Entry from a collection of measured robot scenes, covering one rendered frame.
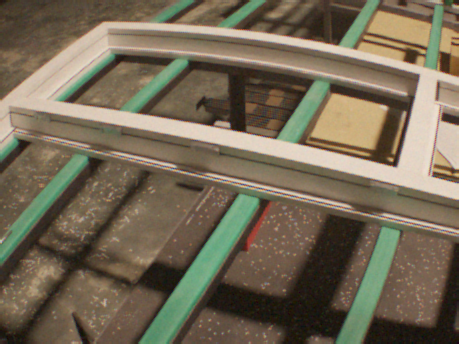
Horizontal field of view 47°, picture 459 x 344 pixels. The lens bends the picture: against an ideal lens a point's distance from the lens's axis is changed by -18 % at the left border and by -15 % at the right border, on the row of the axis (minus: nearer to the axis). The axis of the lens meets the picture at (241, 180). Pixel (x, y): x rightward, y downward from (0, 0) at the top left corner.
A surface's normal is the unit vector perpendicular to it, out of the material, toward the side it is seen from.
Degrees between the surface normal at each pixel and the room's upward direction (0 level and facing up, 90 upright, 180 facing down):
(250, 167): 90
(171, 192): 0
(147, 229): 0
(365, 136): 0
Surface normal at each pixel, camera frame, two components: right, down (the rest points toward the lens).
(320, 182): -0.39, 0.56
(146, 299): -0.03, -0.80
